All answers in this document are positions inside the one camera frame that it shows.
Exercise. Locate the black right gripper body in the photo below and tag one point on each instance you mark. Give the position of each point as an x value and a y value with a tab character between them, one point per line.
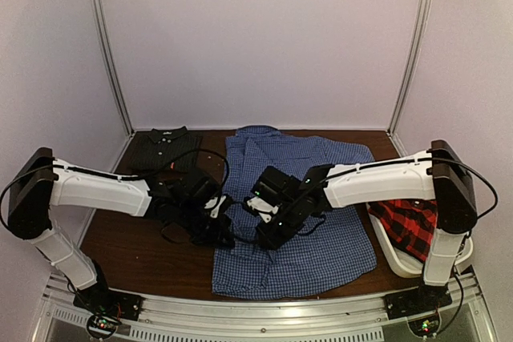
286	229

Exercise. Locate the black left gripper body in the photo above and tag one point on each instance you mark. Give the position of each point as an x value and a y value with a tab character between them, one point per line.
199	230

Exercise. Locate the blue plaid long sleeve shirt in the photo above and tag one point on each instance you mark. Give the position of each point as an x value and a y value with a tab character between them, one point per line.
299	253

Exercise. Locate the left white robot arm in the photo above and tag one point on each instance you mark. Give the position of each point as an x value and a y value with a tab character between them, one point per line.
45	182

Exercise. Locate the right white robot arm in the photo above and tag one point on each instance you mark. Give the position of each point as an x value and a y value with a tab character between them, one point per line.
435	174

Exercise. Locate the white plastic bin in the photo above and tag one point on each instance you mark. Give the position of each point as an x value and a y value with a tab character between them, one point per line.
405	258

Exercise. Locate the dark folded shirt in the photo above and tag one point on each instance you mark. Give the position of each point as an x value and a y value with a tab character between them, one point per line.
156	148

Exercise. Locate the red black plaid shirt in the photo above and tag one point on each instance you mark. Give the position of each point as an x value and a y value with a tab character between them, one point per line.
408	223

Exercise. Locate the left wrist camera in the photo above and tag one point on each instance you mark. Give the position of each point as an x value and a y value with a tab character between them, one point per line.
216	207

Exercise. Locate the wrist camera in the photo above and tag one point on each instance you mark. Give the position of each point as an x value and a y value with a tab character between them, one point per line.
216	207
258	207

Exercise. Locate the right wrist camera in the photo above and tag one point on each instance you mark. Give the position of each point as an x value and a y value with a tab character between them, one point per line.
258	207

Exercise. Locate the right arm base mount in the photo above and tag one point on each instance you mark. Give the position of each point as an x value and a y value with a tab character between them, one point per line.
420	306

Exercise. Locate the front aluminium rail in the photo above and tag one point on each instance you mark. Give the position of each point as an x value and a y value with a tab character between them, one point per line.
352	318

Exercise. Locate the right aluminium frame post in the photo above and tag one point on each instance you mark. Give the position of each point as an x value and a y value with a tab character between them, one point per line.
421	20

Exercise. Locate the aluminium frame post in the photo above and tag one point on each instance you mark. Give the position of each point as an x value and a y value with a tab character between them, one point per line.
421	20
110	67

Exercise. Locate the left aluminium frame post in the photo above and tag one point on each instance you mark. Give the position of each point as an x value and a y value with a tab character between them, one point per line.
110	67

